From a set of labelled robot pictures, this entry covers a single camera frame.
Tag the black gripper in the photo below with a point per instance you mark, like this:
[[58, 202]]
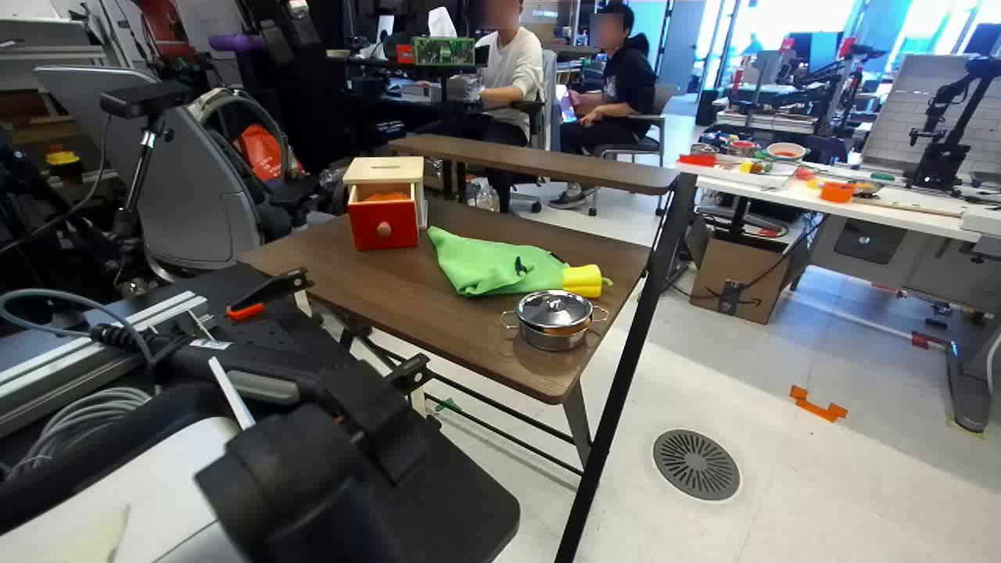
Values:
[[302, 490]]

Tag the yellow artificial pepper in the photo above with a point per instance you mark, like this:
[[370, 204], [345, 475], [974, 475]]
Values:
[[585, 279]]

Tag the black background robot arm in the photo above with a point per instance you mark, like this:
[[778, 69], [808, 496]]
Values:
[[943, 159]]

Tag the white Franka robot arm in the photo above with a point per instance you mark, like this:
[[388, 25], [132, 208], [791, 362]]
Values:
[[115, 490]]

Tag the black clamp with orange trigger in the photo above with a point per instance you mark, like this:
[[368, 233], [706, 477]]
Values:
[[268, 292]]

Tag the brown wooden table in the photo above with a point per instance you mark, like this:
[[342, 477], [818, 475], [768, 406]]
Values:
[[418, 297]]

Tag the green microfibre cloth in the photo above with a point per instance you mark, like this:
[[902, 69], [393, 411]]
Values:
[[489, 266]]

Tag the wooden box with red drawer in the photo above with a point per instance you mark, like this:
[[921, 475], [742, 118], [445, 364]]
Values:
[[384, 204]]

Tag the steel pot with lid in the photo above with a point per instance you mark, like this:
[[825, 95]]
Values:
[[551, 319]]

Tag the grey rounded machine housing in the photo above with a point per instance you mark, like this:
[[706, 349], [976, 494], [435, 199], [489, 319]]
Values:
[[191, 199]]

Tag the orange round part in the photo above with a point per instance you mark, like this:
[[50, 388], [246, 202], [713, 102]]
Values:
[[261, 153]]

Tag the black slanted stand pole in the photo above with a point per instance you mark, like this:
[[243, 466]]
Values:
[[636, 333]]

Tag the round metal floor drain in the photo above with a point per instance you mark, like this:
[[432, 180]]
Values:
[[696, 464]]

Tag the green electronics box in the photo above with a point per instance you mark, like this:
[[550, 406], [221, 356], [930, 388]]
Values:
[[445, 53]]

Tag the person in white shirt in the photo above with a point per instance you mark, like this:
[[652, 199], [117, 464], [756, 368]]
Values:
[[513, 69]]

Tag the cardboard box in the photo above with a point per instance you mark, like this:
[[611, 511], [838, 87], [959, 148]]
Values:
[[730, 277]]

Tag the grey office chair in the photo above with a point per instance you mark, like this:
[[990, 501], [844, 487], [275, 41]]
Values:
[[652, 130]]

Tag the person in black shirt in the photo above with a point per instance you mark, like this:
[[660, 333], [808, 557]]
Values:
[[634, 81]]

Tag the small orange bowl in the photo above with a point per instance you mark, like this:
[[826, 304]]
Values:
[[835, 192]]

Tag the long white work table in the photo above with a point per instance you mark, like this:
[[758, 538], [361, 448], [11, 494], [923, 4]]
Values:
[[895, 215]]

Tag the white panel board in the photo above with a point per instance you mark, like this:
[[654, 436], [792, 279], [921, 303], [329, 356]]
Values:
[[909, 110]]

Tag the aluminium profile rail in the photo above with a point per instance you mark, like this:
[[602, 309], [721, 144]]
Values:
[[72, 349]]

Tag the black camera on stand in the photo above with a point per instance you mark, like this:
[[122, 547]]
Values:
[[142, 98]]

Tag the orange floor bracket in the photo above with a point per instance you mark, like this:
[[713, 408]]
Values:
[[818, 406]]

